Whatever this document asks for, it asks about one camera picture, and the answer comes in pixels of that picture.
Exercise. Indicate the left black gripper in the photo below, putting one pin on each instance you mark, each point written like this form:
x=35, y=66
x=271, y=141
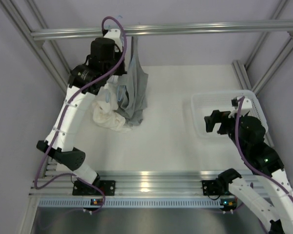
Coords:
x=121, y=70

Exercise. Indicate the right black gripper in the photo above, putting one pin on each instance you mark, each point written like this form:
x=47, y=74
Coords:
x=217, y=117

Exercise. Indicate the grey tank top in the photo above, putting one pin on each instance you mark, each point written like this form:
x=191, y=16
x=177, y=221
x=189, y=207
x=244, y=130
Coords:
x=131, y=108

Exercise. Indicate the light blue wire hanger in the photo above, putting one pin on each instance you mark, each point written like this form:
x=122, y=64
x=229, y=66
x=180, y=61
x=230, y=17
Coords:
x=107, y=94
x=121, y=92

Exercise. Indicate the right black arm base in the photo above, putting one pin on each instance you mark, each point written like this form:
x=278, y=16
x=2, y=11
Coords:
x=214, y=188

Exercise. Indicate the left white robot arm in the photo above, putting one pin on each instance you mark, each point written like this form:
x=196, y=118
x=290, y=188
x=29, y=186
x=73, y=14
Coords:
x=81, y=92

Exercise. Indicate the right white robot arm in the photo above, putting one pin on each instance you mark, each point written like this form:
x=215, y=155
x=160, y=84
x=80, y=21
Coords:
x=264, y=162

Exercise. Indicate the white tank top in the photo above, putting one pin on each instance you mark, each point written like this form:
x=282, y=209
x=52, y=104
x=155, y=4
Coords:
x=104, y=114

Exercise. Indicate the white plastic basket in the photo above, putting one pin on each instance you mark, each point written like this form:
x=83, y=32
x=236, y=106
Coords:
x=202, y=104

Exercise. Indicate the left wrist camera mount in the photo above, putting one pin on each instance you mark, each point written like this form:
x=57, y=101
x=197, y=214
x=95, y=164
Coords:
x=114, y=34

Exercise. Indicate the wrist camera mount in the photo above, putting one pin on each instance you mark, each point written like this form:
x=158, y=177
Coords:
x=114, y=34
x=243, y=103

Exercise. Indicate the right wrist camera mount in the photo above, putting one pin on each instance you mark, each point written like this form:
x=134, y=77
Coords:
x=243, y=103

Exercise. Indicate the aluminium frame post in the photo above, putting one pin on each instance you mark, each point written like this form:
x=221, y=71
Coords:
x=271, y=58

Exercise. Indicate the aluminium hanging rail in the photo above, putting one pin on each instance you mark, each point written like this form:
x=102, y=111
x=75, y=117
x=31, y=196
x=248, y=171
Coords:
x=272, y=25

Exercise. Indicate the grey slotted cable duct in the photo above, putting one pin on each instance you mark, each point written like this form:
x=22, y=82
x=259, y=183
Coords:
x=135, y=202

